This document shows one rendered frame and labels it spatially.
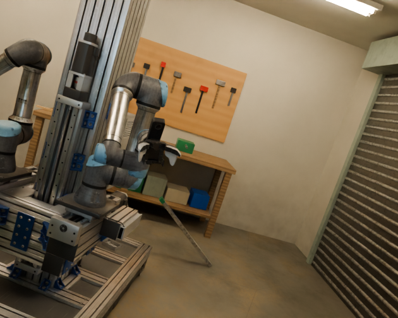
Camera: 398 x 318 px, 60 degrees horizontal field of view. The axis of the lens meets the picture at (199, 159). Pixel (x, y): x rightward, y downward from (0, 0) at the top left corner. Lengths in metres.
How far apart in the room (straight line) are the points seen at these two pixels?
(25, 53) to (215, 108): 2.88
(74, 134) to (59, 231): 0.48
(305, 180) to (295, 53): 1.63
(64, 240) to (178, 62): 3.09
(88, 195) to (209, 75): 2.96
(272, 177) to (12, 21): 3.62
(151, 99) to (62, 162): 0.55
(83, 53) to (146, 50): 2.59
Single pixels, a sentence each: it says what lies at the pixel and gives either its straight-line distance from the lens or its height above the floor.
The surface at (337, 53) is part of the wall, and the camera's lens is 4.84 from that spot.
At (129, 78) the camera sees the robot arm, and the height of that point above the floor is 1.43.
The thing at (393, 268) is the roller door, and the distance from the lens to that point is 3.48.
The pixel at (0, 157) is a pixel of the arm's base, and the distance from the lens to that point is 1.88.
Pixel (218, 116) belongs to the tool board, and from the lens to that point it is 4.34.
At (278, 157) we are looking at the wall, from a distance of 4.62.
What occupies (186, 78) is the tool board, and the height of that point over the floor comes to 1.66.
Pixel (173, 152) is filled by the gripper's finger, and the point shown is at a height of 1.24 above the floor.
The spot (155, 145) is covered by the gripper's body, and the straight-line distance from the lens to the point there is 1.18.
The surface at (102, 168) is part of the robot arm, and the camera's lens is 1.62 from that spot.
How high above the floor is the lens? 1.41
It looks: 9 degrees down
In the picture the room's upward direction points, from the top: 18 degrees clockwise
